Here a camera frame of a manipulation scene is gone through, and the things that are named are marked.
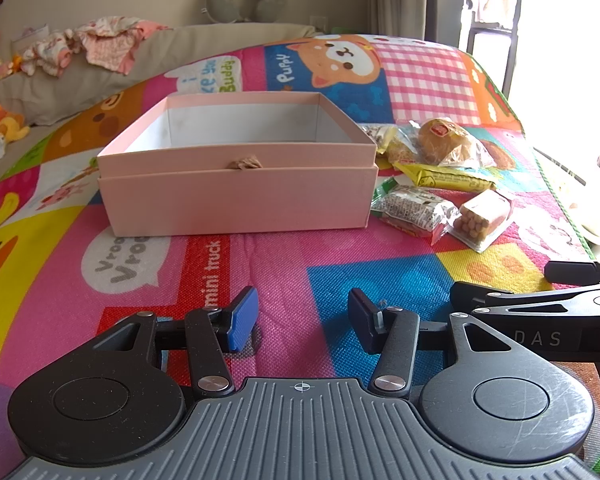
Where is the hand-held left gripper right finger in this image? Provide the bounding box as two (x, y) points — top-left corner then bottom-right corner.
(347, 288), (517, 397)

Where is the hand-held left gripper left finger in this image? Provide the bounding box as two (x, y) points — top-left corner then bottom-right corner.
(89, 286), (260, 394)

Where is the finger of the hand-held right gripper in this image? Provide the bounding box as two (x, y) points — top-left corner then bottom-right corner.
(449, 281), (600, 317)
(544, 260), (600, 287)

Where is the pink biscuit stick packet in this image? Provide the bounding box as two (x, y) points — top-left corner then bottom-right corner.
(448, 189), (516, 254)

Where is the green white snack packet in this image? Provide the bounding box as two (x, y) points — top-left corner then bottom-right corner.
(371, 177), (462, 232)

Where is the pink cardboard box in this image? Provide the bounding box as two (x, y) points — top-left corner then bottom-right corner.
(97, 91), (380, 237)

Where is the bun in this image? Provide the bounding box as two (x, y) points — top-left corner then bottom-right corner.
(399, 117), (496, 170)

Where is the colourful cartoon play mat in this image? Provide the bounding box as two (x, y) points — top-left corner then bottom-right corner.
(0, 33), (600, 477)

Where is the clear yellow snack packet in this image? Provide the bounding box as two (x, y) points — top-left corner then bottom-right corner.
(384, 126), (423, 165)

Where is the dark printed snack packet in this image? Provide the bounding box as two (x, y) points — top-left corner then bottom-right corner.
(361, 123), (397, 155)

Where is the dark wooden chair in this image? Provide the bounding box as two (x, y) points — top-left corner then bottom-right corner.
(462, 0), (524, 101)

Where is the beige long cushion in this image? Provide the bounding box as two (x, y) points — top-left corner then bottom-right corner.
(0, 22), (317, 128)

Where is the orange plush toy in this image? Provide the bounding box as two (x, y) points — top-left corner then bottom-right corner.
(0, 102), (32, 147)

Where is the pile of pink baby clothes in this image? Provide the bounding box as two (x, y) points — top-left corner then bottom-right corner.
(10, 16), (173, 79)

